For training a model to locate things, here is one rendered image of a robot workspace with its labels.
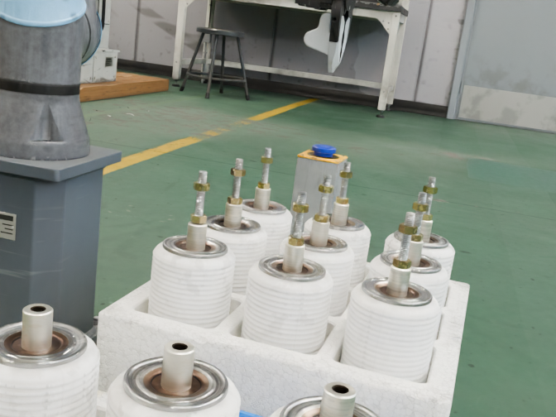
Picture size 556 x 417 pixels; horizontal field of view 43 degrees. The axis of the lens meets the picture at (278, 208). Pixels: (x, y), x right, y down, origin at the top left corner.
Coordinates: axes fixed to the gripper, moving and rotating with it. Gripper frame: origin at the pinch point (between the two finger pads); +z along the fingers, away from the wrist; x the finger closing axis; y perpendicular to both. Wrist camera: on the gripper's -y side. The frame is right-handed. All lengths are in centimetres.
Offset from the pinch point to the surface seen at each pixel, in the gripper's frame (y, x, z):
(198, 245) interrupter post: 3.6, 41.6, 20.5
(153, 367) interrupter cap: -5, 70, 21
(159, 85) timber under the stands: 190, -320, 42
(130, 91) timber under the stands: 187, -276, 44
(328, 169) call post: -2.0, 3.5, 16.3
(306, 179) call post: 1.4, 3.5, 18.7
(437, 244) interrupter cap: -21.6, 18.8, 20.9
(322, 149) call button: -0.2, 2.0, 13.5
